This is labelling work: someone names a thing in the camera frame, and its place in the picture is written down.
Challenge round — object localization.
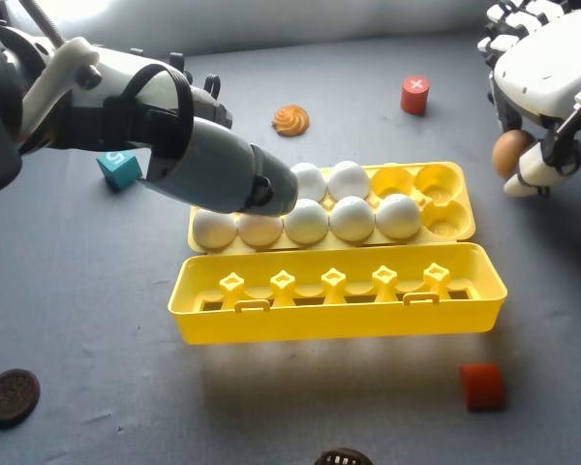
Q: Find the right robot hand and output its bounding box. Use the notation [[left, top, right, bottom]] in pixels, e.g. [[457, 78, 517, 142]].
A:
[[476, 0, 581, 198]]

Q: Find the brown egg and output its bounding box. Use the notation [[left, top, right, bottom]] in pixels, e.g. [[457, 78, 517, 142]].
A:
[[492, 129, 536, 179]]

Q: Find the yellow plastic egg box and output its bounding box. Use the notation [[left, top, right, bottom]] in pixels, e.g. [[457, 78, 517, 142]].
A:
[[167, 161, 508, 346]]

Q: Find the red cylinder block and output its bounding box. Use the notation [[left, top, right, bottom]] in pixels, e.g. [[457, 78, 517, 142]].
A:
[[399, 75, 431, 116]]

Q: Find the white backdrop cloth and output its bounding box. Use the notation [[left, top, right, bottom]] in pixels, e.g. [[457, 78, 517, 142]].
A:
[[0, 0, 495, 57]]

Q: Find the orange swirl cookie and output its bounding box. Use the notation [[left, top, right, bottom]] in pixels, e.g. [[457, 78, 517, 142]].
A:
[[272, 104, 311, 138]]

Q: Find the red arch block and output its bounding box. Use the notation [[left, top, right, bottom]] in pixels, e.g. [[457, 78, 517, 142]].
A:
[[459, 362, 506, 413]]

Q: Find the blue number cube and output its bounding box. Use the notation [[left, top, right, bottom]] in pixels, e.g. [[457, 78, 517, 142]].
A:
[[95, 148, 143, 193]]

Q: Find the brown toy basket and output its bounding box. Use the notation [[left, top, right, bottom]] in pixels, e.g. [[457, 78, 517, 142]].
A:
[[313, 448, 375, 465]]

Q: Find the grey table cloth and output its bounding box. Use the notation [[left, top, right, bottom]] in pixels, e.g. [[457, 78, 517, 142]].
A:
[[0, 28, 581, 465]]

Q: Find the chocolate sandwich cookie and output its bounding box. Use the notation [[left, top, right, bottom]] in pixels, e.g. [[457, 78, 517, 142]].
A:
[[0, 368, 43, 428]]

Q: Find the grey corrugated cable conduit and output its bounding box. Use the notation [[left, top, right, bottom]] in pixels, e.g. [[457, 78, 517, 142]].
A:
[[18, 0, 67, 47]]

